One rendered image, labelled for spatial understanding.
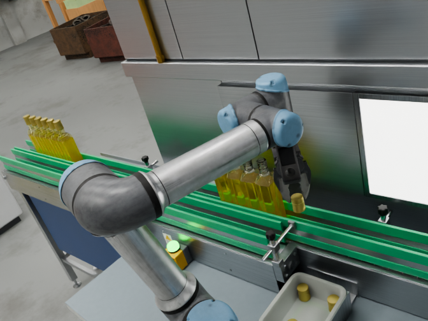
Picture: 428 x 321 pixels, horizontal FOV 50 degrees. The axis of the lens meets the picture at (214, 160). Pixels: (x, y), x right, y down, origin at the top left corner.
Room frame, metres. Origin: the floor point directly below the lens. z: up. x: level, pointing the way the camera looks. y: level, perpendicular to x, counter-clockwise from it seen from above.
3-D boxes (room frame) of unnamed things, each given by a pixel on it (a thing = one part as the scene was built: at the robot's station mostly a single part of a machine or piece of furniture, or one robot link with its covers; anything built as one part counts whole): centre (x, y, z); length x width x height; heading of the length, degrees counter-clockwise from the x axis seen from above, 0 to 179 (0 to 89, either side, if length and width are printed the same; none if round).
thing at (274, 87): (1.04, -0.19, 1.39); 0.09 x 0.08 x 0.11; 115
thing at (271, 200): (1.19, -0.14, 0.99); 0.06 x 0.06 x 0.21; 42
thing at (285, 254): (1.04, -0.12, 0.85); 0.09 x 0.04 x 0.07; 133
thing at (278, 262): (1.03, -0.11, 0.95); 0.17 x 0.03 x 0.12; 133
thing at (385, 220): (0.99, -0.42, 0.94); 0.07 x 0.04 x 0.13; 133
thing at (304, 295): (0.97, -0.14, 0.79); 0.04 x 0.04 x 0.04
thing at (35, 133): (2.20, 0.79, 1.02); 0.06 x 0.06 x 0.28; 43
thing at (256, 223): (1.74, 0.45, 0.93); 1.75 x 0.01 x 0.08; 43
